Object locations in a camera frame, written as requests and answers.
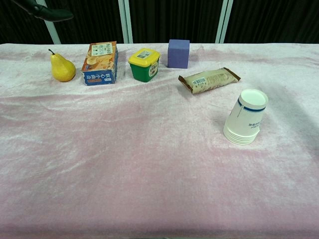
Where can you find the orange blue cookie box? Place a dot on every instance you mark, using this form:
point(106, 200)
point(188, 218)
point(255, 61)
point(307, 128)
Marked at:
point(99, 64)

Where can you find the green tub yellow lid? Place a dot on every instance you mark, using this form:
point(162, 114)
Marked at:
point(142, 72)

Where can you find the black partition panel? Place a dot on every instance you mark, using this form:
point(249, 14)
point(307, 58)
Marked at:
point(87, 25)
point(174, 20)
point(274, 20)
point(15, 30)

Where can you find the light partition frame post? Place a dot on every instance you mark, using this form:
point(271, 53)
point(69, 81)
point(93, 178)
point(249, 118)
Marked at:
point(51, 31)
point(224, 22)
point(125, 22)

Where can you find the pink velvet tablecloth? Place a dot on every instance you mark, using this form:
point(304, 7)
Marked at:
point(124, 161)

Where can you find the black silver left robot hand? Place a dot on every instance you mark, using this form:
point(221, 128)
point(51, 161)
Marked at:
point(49, 13)

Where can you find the brown beige snack bar wrapper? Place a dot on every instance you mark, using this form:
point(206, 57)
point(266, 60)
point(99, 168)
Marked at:
point(209, 81)

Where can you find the purple foam cube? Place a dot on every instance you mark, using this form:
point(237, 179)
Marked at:
point(178, 54)

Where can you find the yellow pear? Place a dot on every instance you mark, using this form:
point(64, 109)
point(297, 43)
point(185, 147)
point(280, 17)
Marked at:
point(62, 69)

